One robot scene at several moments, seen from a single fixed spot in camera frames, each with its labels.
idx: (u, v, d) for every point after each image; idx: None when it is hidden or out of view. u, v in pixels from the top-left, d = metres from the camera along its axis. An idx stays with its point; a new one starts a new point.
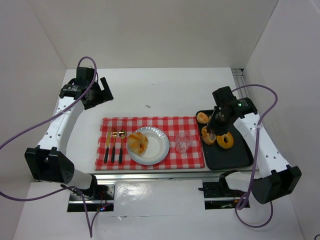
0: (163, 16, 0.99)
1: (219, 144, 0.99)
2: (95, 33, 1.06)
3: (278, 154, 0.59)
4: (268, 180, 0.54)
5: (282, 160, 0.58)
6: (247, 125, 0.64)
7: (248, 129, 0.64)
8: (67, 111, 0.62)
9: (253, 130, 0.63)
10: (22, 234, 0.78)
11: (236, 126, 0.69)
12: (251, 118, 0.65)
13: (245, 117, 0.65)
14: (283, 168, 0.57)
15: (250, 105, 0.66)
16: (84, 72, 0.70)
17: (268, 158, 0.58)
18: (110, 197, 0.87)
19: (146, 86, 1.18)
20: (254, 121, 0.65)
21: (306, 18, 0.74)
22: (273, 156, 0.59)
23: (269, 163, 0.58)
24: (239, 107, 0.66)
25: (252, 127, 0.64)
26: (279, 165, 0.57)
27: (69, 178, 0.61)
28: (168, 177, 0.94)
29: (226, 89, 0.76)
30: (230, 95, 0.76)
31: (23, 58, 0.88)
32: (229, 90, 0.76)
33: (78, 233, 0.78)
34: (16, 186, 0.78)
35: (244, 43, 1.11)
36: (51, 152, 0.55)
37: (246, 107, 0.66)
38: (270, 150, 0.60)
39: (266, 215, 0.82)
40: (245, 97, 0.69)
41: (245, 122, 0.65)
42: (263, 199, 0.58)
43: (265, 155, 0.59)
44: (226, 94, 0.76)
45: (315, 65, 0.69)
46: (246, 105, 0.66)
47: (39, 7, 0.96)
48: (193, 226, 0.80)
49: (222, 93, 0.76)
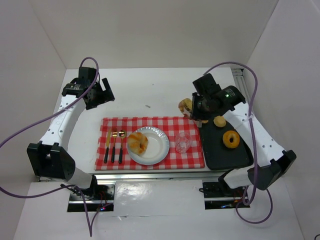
0: (164, 16, 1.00)
1: (223, 143, 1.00)
2: (96, 34, 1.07)
3: (273, 142, 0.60)
4: (270, 171, 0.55)
5: (278, 147, 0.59)
6: (239, 117, 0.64)
7: (240, 121, 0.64)
8: (69, 109, 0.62)
9: (246, 121, 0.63)
10: (21, 234, 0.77)
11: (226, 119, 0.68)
12: (241, 108, 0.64)
13: (235, 108, 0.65)
14: (280, 155, 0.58)
15: (238, 95, 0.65)
16: (86, 72, 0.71)
17: (265, 148, 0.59)
18: (110, 197, 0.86)
19: (147, 86, 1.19)
20: (245, 111, 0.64)
21: (307, 17, 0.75)
22: (269, 145, 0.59)
23: (267, 153, 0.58)
24: (228, 98, 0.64)
25: (243, 118, 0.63)
26: (276, 153, 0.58)
27: (70, 175, 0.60)
28: (168, 177, 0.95)
29: (208, 76, 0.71)
30: (213, 84, 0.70)
31: (23, 58, 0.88)
32: (211, 78, 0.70)
33: (77, 233, 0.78)
34: (15, 185, 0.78)
35: (244, 42, 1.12)
36: (53, 147, 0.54)
37: (233, 97, 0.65)
38: (265, 139, 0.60)
39: (265, 212, 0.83)
40: (230, 86, 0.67)
41: (236, 114, 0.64)
42: (261, 187, 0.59)
43: (261, 145, 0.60)
44: (209, 82, 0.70)
45: (315, 63, 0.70)
46: (234, 95, 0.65)
47: (40, 8, 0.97)
48: (193, 225, 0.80)
49: (205, 83, 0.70)
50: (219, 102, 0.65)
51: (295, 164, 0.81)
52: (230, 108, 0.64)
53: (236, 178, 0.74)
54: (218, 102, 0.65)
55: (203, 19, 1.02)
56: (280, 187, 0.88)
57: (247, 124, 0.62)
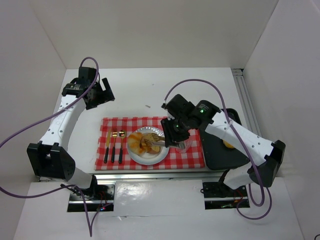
0: (164, 16, 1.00)
1: (223, 142, 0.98)
2: (96, 34, 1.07)
3: (259, 137, 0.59)
4: (270, 169, 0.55)
5: (266, 141, 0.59)
6: (221, 127, 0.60)
7: (223, 130, 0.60)
8: (69, 109, 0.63)
9: (228, 129, 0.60)
10: (21, 234, 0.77)
11: (209, 132, 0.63)
12: (219, 118, 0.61)
13: (214, 120, 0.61)
14: (270, 149, 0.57)
15: (211, 107, 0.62)
16: (86, 72, 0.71)
17: (255, 147, 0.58)
18: (110, 197, 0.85)
19: (147, 86, 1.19)
20: (223, 119, 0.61)
21: (307, 17, 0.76)
22: (258, 143, 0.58)
23: (259, 151, 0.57)
24: (203, 113, 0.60)
25: (225, 127, 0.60)
26: (267, 148, 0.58)
27: (70, 175, 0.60)
28: (168, 177, 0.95)
29: (178, 97, 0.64)
30: (185, 103, 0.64)
31: (23, 58, 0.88)
32: (182, 98, 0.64)
33: (77, 233, 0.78)
34: (16, 185, 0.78)
35: (244, 43, 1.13)
36: (53, 147, 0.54)
37: (209, 111, 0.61)
38: (251, 138, 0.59)
39: (264, 208, 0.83)
40: (202, 101, 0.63)
41: (216, 126, 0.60)
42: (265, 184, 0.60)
43: (251, 146, 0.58)
44: (181, 103, 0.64)
45: (315, 63, 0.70)
46: (208, 108, 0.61)
47: (41, 8, 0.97)
48: (193, 225, 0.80)
49: (177, 104, 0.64)
50: (198, 120, 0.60)
51: (295, 163, 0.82)
52: (210, 122, 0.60)
53: (236, 180, 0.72)
54: (197, 120, 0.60)
55: (203, 19, 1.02)
56: (281, 187, 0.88)
57: (231, 131, 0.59)
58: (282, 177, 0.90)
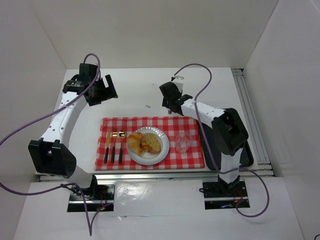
0: (164, 17, 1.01)
1: None
2: (97, 34, 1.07)
3: (215, 108, 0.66)
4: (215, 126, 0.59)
5: (220, 110, 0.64)
6: (187, 105, 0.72)
7: (189, 108, 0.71)
8: (70, 105, 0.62)
9: (192, 106, 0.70)
10: (20, 234, 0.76)
11: (185, 114, 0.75)
12: (189, 100, 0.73)
13: (184, 102, 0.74)
14: (221, 113, 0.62)
15: (186, 95, 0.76)
16: (87, 68, 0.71)
17: (209, 114, 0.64)
18: (110, 197, 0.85)
19: (147, 86, 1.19)
20: (192, 100, 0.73)
21: (306, 17, 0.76)
22: (212, 111, 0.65)
23: (210, 115, 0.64)
24: (180, 101, 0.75)
25: (191, 105, 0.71)
26: (218, 113, 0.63)
27: (71, 172, 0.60)
28: (168, 177, 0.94)
29: (171, 85, 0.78)
30: (174, 90, 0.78)
31: (23, 57, 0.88)
32: (173, 87, 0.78)
33: (77, 234, 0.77)
34: (15, 184, 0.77)
35: (244, 43, 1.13)
36: (55, 144, 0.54)
37: (185, 98, 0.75)
38: (208, 109, 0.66)
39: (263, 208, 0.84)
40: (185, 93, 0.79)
41: (185, 105, 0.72)
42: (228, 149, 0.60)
43: (205, 113, 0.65)
44: (171, 90, 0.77)
45: (315, 62, 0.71)
46: (183, 97, 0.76)
47: (41, 8, 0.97)
48: (193, 225, 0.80)
49: (168, 90, 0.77)
50: (177, 106, 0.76)
51: (295, 163, 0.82)
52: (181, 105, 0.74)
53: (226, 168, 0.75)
54: (176, 107, 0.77)
55: (203, 19, 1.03)
56: (280, 187, 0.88)
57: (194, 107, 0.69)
58: (282, 177, 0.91)
